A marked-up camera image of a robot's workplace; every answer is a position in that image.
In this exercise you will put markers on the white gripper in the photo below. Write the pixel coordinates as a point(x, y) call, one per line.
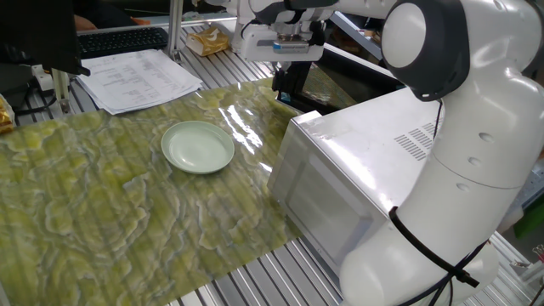
point(255, 47)

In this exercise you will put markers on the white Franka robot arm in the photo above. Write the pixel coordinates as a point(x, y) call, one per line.
point(467, 191)

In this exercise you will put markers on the person forearm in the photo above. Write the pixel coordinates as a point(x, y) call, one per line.
point(85, 22)

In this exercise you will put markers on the silver microwave oven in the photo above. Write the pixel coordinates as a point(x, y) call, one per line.
point(340, 161)

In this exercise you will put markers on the yellow snack packet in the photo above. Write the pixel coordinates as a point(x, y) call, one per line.
point(208, 41)

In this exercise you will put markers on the pale green plate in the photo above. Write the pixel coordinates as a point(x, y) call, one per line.
point(197, 146)

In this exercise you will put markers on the printed paper stack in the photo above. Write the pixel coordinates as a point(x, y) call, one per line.
point(136, 81)

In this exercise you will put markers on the black keyboard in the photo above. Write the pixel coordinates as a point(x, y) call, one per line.
point(123, 40)

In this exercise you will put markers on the green marble pattern mat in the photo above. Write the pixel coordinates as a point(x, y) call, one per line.
point(106, 212)

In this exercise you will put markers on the white power strip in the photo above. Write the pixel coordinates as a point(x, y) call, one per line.
point(42, 78)

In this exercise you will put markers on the black monitor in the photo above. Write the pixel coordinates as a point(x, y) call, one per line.
point(38, 34)

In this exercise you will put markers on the golden snack packet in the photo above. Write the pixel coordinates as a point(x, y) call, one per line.
point(5, 117)

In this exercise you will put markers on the silver bracket with blue cap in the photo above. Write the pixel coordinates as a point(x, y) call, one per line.
point(291, 47)

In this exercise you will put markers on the white pedestal stand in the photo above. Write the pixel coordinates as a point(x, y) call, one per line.
point(243, 13)

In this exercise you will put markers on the aluminium post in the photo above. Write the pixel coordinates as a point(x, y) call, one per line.
point(175, 30)

